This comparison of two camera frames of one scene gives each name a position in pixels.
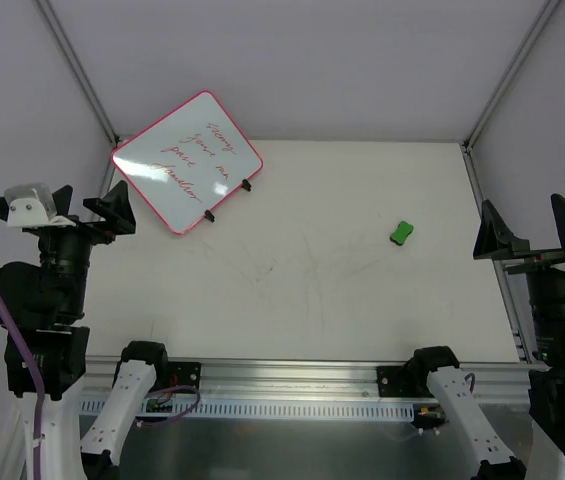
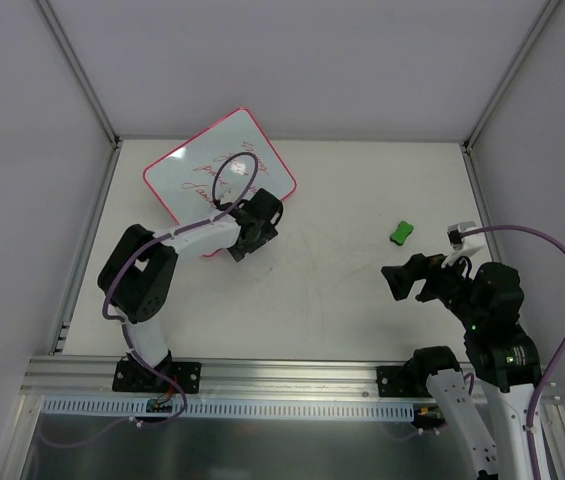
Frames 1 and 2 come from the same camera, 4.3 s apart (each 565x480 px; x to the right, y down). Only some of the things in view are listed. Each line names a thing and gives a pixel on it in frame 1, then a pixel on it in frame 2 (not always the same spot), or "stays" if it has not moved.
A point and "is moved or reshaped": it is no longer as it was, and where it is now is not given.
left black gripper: x=80 y=229 to x=244 y=246
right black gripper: x=540 y=255 to x=425 y=280
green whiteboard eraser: x=402 y=230 stays
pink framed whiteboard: x=188 y=160 is moved or reshaped
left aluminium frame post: x=80 y=73 stays
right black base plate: x=399 y=382 stays
